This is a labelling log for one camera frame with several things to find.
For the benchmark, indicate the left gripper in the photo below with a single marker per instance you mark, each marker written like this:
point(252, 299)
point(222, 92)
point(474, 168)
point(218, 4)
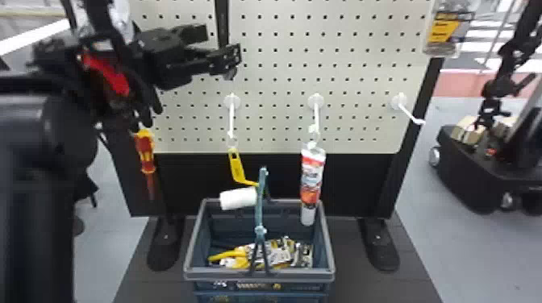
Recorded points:
point(167, 59)

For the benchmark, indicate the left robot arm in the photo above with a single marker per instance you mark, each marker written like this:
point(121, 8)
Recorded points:
point(38, 169)

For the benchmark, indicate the white pegboard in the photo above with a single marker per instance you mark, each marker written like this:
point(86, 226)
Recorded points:
point(296, 63)

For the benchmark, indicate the black and red gloves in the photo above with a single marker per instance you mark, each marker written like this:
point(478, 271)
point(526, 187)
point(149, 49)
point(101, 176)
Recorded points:
point(108, 78)

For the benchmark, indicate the red and yellow screwdriver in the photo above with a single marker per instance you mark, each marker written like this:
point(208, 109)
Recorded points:
point(145, 154)

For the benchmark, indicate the yellow paint roller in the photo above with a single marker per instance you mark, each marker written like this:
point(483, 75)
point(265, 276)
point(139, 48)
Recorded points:
point(237, 196)

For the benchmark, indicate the white sealant tube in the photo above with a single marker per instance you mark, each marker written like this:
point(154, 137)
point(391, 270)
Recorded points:
point(311, 177)

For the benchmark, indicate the blue basket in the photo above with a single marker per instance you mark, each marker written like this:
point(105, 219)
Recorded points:
point(322, 262)

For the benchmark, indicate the yellow and black tool card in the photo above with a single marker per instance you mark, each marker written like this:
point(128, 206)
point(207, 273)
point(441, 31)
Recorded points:
point(446, 29)

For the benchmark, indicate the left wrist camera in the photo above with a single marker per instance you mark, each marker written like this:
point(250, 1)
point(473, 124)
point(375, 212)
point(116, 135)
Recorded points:
point(190, 34)

